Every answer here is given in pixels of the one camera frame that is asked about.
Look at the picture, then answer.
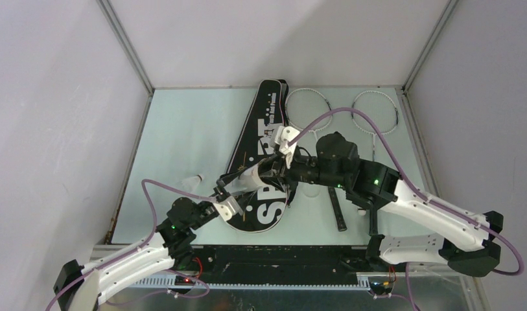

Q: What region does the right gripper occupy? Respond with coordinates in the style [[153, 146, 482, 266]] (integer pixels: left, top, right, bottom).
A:
[[256, 145, 347, 192]]

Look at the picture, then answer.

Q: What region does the white shuttlecock tube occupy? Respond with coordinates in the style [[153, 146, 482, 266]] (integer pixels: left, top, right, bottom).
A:
[[239, 165, 271, 192]]

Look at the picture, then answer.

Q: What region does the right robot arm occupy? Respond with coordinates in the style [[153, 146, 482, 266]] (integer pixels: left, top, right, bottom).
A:
[[256, 132, 503, 277]]

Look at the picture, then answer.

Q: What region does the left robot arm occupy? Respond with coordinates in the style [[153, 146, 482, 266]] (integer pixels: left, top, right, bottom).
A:
[[46, 167, 266, 310]]

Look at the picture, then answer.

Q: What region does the black racket bag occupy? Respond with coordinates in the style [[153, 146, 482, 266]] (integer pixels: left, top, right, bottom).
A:
[[226, 79, 288, 233]]

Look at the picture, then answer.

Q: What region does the clear round tube lid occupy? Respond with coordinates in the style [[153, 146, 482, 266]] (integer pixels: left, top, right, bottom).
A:
[[301, 184, 320, 198]]

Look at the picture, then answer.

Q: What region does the white racket beside bag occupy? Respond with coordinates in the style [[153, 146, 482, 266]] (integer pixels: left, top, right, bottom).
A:
[[285, 88, 347, 232]]

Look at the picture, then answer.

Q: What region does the white racket far right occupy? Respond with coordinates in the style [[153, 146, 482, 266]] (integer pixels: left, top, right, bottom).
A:
[[351, 90, 400, 237]]

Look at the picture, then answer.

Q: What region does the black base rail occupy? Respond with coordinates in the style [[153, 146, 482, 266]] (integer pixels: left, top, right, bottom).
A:
[[173, 245, 390, 286]]

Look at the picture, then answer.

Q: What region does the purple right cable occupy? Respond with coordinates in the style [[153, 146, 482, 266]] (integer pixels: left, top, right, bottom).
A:
[[288, 107, 525, 311]]

